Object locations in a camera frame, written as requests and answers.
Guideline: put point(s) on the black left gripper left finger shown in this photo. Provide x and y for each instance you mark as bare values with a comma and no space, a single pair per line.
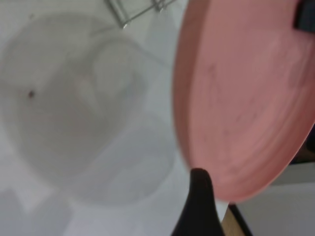
199,209

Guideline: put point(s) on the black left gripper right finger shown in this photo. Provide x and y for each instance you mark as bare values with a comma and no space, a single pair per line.
236,226

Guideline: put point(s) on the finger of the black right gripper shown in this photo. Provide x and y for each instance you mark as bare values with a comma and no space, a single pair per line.
306,14

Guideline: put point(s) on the pink round plate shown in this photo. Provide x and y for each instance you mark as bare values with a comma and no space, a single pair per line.
246,98

